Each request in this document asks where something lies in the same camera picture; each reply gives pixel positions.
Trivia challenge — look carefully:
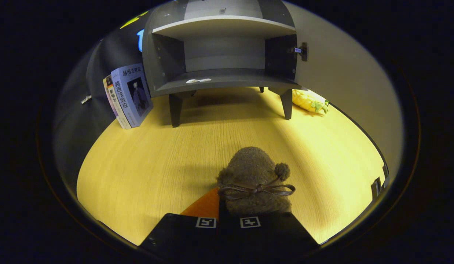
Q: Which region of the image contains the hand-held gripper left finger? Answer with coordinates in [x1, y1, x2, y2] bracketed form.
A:
[139, 187, 229, 253]

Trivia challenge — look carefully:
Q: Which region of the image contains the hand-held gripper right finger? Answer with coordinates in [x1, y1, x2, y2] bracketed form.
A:
[228, 212, 320, 253]

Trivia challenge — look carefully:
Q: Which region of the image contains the brown fuzzy shoe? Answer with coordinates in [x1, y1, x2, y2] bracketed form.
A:
[216, 147, 296, 217]

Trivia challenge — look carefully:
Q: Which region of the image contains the grey shoe cabinet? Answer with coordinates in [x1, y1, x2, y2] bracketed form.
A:
[142, 0, 308, 128]

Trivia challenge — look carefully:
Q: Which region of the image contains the yellow plush toy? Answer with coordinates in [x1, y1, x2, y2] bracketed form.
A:
[292, 89, 330, 115]

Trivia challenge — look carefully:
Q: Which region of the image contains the blue book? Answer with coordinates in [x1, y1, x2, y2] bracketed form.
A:
[110, 63, 154, 128]

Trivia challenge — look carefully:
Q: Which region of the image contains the white book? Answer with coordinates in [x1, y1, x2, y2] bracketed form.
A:
[103, 75, 132, 130]

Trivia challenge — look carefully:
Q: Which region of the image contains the black backdrop cloth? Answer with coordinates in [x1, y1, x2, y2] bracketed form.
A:
[55, 11, 150, 184]

